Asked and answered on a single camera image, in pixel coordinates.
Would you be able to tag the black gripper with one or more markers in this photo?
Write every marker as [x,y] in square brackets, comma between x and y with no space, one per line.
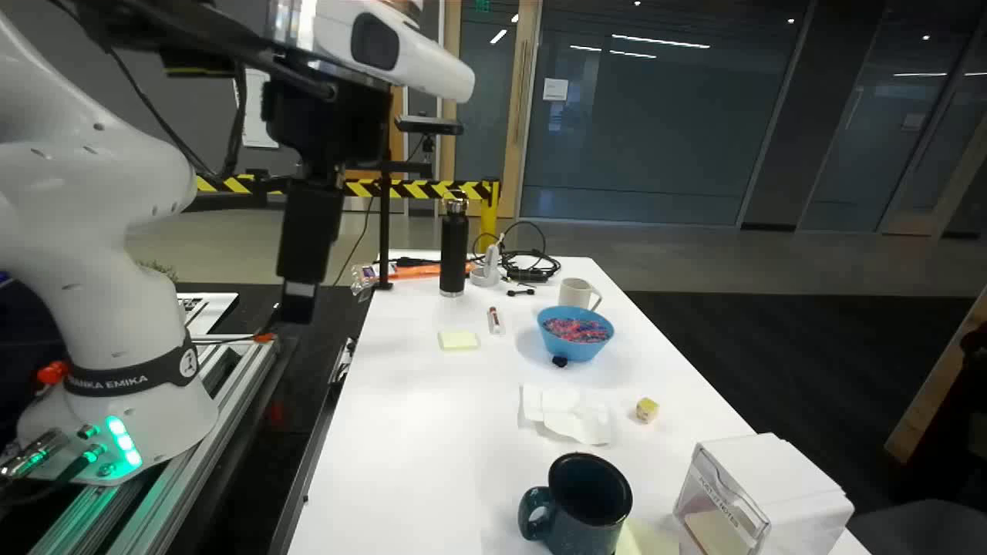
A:
[329,134]

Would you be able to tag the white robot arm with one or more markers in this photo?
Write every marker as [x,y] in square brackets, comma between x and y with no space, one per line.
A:
[75,179]

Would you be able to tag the white cup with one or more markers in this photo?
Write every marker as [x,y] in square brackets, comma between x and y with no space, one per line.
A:
[576,291]

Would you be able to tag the small wooden cube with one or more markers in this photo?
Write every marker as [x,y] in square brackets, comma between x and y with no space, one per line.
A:
[646,411]

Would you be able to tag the dark blue mug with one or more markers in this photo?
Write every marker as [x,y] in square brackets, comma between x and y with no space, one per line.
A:
[580,509]

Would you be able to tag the yellow black hazard barrier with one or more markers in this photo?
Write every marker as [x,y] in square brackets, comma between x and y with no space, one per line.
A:
[255,190]

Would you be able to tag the black water bottle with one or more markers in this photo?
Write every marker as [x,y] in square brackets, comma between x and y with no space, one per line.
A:
[455,234]

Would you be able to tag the black headphones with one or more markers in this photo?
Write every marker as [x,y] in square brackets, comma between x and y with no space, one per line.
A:
[528,263]

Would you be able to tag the yellow sticky note pad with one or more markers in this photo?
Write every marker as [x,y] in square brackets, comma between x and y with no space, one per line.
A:
[459,339]

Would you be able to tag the small marker pen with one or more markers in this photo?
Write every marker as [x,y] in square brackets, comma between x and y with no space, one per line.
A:
[496,317]

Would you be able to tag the blue bowl of candies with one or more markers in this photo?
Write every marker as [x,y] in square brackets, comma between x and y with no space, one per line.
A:
[572,335]

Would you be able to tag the white crumpled napkin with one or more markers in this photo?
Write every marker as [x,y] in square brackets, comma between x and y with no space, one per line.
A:
[566,415]

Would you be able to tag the white tissue box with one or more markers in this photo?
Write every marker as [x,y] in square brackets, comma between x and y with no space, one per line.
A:
[761,497]

